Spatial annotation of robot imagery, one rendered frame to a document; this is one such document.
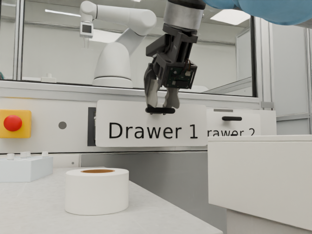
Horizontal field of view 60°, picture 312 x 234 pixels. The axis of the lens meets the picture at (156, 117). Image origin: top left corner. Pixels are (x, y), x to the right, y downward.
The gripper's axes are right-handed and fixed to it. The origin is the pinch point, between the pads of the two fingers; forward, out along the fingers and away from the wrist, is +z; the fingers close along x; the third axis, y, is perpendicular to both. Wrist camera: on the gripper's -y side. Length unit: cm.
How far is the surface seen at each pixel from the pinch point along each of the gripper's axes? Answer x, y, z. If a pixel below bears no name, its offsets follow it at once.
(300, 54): 163, -116, 7
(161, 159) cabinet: 8.1, -6.8, 21.8
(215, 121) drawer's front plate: 26.9, -12.4, 10.7
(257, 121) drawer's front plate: 44.6, -12.6, 10.5
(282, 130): 165, -100, 70
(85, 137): -15.3, -10.7, 16.3
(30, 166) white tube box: -27.4, 13.6, 5.8
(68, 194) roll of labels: -21.9, 33.5, -7.1
